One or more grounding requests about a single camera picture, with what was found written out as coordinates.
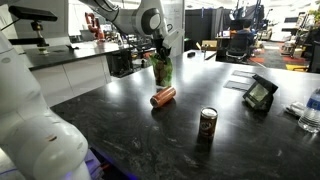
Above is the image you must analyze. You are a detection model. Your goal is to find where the green snack packet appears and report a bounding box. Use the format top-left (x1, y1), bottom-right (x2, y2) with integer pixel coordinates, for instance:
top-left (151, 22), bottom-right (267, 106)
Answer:
top-left (148, 52), bottom-right (174, 88)

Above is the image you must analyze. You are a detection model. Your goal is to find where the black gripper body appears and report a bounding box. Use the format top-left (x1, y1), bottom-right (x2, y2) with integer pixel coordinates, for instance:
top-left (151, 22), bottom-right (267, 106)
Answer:
top-left (152, 34), bottom-right (172, 53)

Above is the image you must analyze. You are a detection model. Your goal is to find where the seated person in blue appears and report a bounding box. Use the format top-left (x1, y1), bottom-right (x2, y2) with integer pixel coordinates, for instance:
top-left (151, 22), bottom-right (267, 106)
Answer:
top-left (236, 19), bottom-right (257, 48)

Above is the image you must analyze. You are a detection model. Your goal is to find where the black camera on stand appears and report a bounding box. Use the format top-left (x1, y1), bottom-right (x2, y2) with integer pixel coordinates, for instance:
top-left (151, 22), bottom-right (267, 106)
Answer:
top-left (7, 5), bottom-right (59, 55)

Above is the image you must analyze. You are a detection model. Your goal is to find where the cardboard box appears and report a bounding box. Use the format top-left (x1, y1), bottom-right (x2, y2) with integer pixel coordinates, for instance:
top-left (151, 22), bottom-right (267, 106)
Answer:
top-left (201, 39), bottom-right (219, 52)

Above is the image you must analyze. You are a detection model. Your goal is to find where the brown root beer can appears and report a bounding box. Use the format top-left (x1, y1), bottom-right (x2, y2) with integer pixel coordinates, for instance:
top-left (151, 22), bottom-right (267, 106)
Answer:
top-left (198, 106), bottom-right (219, 140)

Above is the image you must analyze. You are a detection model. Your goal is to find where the black mesh office chair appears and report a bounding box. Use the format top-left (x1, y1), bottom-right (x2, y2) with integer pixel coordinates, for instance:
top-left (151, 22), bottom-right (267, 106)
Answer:
top-left (225, 33), bottom-right (250, 64)

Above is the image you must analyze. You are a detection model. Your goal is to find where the clear plastic water bottle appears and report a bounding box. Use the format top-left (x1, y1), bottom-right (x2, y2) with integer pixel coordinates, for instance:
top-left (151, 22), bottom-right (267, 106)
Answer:
top-left (297, 87), bottom-right (320, 134)

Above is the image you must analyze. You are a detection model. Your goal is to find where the white crumpled wrapper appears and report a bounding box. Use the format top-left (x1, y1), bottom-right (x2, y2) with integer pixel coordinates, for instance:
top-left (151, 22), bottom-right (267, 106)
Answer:
top-left (285, 100), bottom-right (306, 118)

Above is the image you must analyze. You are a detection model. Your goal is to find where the grey table cable hatch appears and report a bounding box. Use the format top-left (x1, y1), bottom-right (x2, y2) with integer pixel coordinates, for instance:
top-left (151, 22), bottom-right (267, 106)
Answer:
top-left (223, 79), bottom-right (252, 92)
top-left (231, 69), bottom-right (257, 80)

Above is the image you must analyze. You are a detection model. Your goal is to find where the orange soda can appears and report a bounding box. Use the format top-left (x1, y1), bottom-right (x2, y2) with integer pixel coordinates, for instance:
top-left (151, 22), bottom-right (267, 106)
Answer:
top-left (149, 85), bottom-right (177, 109)

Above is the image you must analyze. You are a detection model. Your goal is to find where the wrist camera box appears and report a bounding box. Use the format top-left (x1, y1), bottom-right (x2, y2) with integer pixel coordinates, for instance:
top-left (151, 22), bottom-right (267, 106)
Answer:
top-left (162, 27), bottom-right (185, 50)

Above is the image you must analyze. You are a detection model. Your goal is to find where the white cabinet with dark top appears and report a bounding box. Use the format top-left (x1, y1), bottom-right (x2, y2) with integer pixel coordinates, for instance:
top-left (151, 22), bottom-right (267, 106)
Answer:
top-left (23, 39), bottom-right (134, 108)

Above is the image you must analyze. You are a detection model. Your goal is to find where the black small display stand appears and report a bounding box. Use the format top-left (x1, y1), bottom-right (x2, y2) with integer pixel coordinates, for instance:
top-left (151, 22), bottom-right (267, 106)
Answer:
top-left (242, 73), bottom-right (279, 112)

